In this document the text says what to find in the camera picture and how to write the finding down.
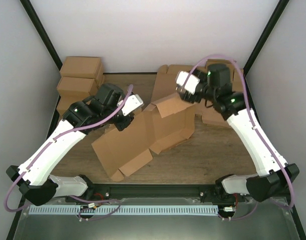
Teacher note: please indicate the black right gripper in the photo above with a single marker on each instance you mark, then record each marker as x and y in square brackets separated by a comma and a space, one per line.
[189, 97]

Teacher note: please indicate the left black frame post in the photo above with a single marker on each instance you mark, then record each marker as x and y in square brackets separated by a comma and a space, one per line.
[33, 16]

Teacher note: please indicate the light blue slotted cable duct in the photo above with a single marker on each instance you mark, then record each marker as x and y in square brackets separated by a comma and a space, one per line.
[126, 210]

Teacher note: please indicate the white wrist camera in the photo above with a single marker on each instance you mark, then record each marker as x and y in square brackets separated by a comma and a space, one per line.
[189, 84]
[132, 103]

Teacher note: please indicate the black frame post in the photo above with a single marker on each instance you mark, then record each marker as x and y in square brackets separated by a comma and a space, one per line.
[275, 16]
[33, 16]

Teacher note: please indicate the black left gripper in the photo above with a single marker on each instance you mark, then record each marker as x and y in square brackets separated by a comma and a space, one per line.
[120, 125]

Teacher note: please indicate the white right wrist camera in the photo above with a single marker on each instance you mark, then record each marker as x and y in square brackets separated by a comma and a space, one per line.
[189, 84]

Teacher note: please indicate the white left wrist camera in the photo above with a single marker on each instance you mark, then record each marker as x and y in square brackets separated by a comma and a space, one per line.
[132, 103]

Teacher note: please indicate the cardboard box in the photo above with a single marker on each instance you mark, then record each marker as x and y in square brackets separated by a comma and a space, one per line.
[162, 125]
[77, 87]
[84, 67]
[65, 103]

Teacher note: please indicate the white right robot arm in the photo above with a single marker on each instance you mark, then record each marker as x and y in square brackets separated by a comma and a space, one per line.
[273, 173]

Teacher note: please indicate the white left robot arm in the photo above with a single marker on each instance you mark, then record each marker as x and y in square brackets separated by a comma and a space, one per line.
[110, 105]

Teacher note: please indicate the right black frame post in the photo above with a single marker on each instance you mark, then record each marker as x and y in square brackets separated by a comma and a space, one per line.
[275, 16]

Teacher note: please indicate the stack of flat cardboard sheets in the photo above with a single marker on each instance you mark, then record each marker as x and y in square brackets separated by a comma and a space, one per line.
[165, 85]

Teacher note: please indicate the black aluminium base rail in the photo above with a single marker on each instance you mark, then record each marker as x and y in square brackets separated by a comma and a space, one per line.
[202, 192]

